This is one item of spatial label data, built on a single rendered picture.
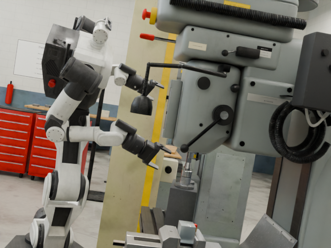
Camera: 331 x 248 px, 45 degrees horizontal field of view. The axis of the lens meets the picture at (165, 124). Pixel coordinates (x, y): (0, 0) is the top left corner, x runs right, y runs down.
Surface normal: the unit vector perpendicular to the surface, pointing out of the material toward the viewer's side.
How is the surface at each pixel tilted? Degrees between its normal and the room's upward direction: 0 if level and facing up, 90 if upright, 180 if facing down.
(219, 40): 90
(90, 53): 34
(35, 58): 90
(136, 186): 90
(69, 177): 60
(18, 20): 90
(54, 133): 116
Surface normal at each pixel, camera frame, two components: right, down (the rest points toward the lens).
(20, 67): 0.10, 0.07
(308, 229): -0.67, -0.09
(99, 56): 0.36, -0.75
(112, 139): 0.04, 0.50
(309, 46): -0.98, -0.15
